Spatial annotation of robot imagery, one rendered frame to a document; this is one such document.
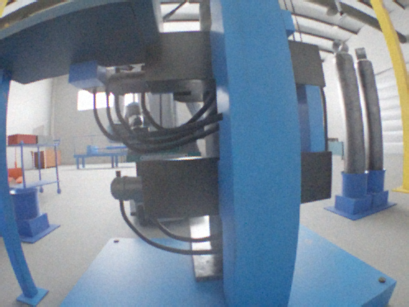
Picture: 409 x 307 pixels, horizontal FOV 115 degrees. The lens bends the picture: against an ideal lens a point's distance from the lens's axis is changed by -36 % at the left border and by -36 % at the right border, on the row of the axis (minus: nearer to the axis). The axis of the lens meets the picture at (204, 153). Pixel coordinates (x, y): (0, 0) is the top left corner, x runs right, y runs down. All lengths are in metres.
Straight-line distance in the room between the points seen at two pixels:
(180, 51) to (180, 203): 0.53
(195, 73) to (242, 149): 0.36
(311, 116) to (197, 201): 0.54
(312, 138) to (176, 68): 0.57
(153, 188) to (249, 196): 0.34
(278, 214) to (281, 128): 0.21
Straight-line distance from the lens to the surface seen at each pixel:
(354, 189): 1.98
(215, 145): 0.91
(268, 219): 0.51
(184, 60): 0.74
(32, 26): 0.71
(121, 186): 0.88
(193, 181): 0.68
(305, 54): 0.93
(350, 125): 1.96
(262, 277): 0.59
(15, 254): 1.02
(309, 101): 0.85
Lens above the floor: 0.64
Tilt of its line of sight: 1 degrees down
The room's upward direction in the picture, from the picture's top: 3 degrees counter-clockwise
